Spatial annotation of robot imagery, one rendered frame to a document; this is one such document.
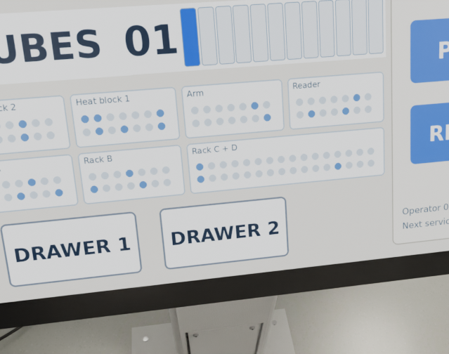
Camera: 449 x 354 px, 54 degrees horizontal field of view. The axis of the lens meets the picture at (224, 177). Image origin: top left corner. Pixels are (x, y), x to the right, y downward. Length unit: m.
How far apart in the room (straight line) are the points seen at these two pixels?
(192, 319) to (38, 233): 0.37
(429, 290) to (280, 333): 0.51
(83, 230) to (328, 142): 0.19
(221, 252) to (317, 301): 1.12
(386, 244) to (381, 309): 1.12
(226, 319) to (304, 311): 0.76
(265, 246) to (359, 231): 0.07
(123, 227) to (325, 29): 0.20
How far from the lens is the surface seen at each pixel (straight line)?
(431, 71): 0.36
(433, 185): 0.37
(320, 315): 1.42
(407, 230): 0.37
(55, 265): 0.34
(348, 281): 0.36
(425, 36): 0.36
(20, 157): 0.33
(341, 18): 0.34
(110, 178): 0.32
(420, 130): 0.36
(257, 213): 0.33
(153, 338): 1.34
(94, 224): 0.33
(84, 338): 1.41
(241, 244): 0.33
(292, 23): 0.33
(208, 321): 0.67
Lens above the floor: 1.28
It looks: 50 degrees down
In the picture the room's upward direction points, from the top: 1 degrees clockwise
